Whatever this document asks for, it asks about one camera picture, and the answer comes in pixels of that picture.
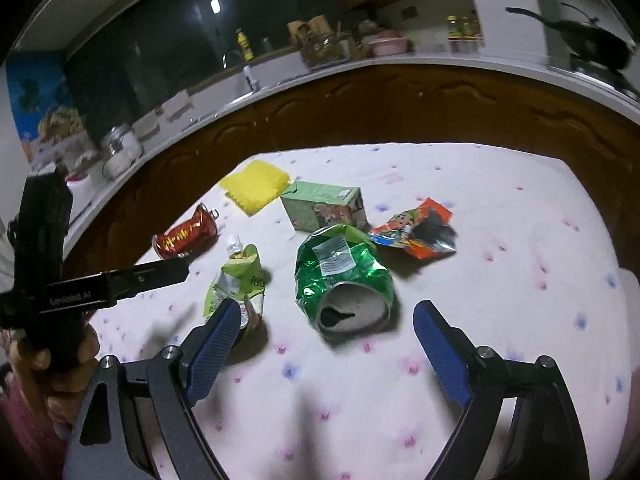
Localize yellow sponge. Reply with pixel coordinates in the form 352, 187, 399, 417
220, 160, 292, 217

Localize crushed green can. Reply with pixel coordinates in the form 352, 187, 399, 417
294, 223, 396, 336

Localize person's left forearm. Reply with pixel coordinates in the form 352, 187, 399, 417
0, 360, 68, 480

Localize wooden cutting board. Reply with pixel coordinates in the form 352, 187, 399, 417
287, 15, 331, 43

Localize green drink carton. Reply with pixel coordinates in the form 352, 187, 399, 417
280, 180, 369, 233

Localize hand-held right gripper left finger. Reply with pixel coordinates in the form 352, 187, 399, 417
62, 297, 242, 480

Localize green drink pouch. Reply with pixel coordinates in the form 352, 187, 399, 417
202, 235, 266, 328

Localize blue wall poster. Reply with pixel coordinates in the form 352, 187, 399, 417
5, 55, 98, 171

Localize glass jar with metal lid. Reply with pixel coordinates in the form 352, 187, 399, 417
101, 125, 143, 180

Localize person's left hand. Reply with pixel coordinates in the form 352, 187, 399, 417
9, 325, 101, 428

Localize wooden lower cabinets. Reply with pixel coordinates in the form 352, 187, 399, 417
60, 62, 640, 291

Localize floral white tablecloth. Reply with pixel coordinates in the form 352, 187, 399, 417
65, 142, 640, 480

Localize dark window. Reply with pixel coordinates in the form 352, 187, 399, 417
60, 0, 351, 146

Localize white dishcloth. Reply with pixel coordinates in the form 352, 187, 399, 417
162, 91, 195, 123
132, 110, 161, 141

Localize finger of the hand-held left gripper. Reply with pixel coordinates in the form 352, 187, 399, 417
107, 256, 191, 303

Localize pink basin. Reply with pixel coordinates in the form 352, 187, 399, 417
369, 30, 408, 57

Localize crushed red can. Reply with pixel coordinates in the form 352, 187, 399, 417
152, 203, 219, 260

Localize dish rack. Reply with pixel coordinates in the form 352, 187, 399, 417
300, 30, 353, 70

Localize colourful cartoon snack packet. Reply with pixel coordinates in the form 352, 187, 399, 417
368, 197, 457, 260

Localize gas stove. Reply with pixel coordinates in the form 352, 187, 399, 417
547, 55, 640, 101

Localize yellow bottle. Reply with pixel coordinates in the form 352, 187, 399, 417
236, 28, 255, 62

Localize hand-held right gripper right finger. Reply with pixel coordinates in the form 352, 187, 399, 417
412, 300, 591, 480

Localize black wok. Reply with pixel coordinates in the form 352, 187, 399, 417
506, 2, 632, 71

